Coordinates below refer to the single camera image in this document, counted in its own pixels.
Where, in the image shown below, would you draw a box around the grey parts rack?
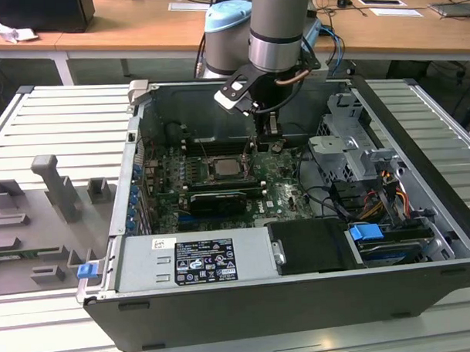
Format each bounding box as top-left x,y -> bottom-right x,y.
0,151 -> 123,298

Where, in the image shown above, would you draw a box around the hard disk in blue carrier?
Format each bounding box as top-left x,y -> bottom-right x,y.
347,219 -> 436,269

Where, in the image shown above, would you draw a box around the black plastic shroud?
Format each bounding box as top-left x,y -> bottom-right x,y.
266,216 -> 365,277

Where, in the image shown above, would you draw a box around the grey case handle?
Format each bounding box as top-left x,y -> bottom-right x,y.
126,78 -> 153,107

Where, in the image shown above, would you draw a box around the black graphics card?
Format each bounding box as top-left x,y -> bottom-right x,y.
188,189 -> 248,219

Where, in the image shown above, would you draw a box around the blue case latch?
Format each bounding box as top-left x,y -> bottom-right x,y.
76,262 -> 99,279

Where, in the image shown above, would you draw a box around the light wooden desk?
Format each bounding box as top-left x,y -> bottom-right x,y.
313,0 -> 470,68
0,0 -> 215,90

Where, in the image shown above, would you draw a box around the RAM slot with white clips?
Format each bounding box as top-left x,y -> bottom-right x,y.
185,185 -> 269,198
185,180 -> 267,190
182,143 -> 257,151
181,135 -> 256,144

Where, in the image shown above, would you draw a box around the orange yellow power wires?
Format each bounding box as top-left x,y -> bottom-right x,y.
356,169 -> 411,221

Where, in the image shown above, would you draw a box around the black and silver PC case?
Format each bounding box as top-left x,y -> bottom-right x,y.
68,67 -> 470,352

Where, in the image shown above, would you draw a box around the green RAM stick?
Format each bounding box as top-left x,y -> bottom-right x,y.
0,247 -> 44,259

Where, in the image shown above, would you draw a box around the silver power supply unit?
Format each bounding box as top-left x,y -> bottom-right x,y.
113,226 -> 289,293

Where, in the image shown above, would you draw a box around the green motherboard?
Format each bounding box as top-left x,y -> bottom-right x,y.
140,137 -> 315,234

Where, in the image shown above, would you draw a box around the perforated metal drive cage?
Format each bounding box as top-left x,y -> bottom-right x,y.
305,89 -> 404,187

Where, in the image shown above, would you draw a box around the grey desk cable hatch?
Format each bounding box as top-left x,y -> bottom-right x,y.
168,1 -> 215,13

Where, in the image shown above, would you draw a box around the white paper sheet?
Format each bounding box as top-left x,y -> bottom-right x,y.
369,5 -> 428,21

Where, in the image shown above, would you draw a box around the large black box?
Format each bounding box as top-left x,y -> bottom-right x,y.
0,0 -> 96,37

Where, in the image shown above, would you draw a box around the CPU socket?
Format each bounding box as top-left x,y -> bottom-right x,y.
205,153 -> 259,186

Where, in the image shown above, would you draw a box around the thin wire locking lever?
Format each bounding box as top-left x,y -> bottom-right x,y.
200,139 -> 213,167
242,141 -> 255,177

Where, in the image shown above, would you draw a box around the white framed desk cable hatch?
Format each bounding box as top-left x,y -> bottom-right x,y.
358,0 -> 407,8

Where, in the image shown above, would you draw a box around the silver topped CPU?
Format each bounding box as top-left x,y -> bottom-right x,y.
213,159 -> 242,178

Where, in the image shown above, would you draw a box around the crumpled white paper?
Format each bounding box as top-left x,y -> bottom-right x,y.
0,19 -> 38,45

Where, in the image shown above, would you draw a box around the flat grey device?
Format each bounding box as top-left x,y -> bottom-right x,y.
429,0 -> 470,22

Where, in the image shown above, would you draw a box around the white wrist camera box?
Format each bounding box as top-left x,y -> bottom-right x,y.
212,79 -> 257,117

